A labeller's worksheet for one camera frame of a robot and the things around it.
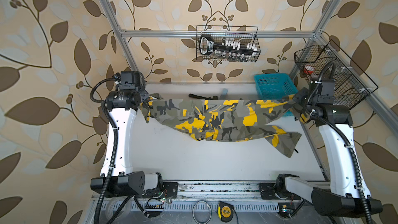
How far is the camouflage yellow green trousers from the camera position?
71 centimetres

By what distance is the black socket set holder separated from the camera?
84 centimetres

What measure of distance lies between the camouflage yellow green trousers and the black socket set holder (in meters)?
0.31
